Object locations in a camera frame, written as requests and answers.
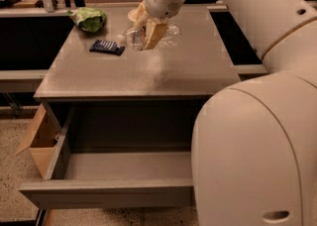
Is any cardboard box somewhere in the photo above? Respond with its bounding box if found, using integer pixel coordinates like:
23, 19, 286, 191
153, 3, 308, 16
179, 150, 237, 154
15, 105, 61, 178

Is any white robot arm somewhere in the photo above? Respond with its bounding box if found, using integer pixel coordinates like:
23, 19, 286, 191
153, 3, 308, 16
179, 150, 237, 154
137, 0, 317, 226

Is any clear plastic water bottle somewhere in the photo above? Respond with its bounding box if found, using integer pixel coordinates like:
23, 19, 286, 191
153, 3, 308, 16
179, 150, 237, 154
117, 24, 182, 51

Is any grey drawer cabinet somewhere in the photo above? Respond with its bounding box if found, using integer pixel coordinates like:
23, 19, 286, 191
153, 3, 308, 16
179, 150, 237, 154
35, 5, 240, 135

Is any open grey top drawer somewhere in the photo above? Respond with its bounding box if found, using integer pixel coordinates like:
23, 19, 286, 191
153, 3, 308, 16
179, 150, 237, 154
20, 100, 199, 210

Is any dark blue snack packet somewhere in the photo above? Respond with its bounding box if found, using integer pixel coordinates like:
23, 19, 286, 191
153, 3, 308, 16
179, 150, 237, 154
89, 40, 125, 56

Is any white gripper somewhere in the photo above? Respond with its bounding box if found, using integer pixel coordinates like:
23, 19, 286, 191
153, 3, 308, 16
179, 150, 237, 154
134, 0, 184, 50

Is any white paper bowl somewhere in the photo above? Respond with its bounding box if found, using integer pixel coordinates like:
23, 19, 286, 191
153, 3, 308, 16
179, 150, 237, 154
128, 9, 138, 22

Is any green chip bag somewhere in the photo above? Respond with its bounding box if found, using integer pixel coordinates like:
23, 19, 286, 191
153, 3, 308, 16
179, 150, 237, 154
66, 7, 106, 33

